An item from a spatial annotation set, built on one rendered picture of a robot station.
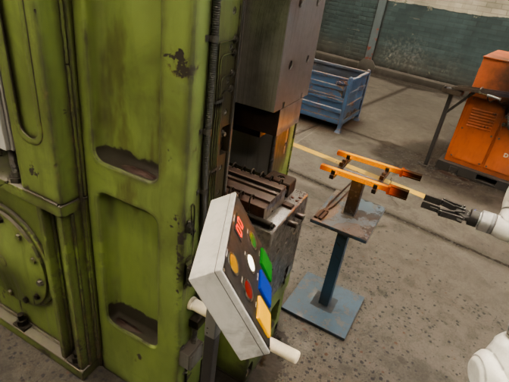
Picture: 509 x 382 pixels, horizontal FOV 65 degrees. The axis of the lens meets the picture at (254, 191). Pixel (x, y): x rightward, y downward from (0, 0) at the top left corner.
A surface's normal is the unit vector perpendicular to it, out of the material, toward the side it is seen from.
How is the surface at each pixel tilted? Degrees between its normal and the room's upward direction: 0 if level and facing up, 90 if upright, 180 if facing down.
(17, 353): 0
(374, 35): 90
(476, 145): 90
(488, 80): 90
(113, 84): 89
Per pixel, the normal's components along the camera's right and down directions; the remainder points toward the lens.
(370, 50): -0.61, 0.33
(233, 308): -0.05, 0.49
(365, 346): 0.12, -0.86
